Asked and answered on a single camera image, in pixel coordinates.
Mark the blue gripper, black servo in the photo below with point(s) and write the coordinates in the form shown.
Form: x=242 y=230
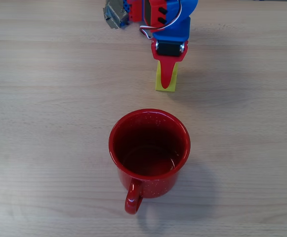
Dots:
x=169 y=49

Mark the yellow-green toy block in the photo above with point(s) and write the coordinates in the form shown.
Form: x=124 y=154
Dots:
x=174 y=82

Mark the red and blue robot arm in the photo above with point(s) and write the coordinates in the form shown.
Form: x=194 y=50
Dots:
x=155 y=12

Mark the red enamel mug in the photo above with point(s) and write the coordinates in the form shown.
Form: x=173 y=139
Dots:
x=149 y=148

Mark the crumpled grey duct tape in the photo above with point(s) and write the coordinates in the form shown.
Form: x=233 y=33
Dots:
x=113 y=14

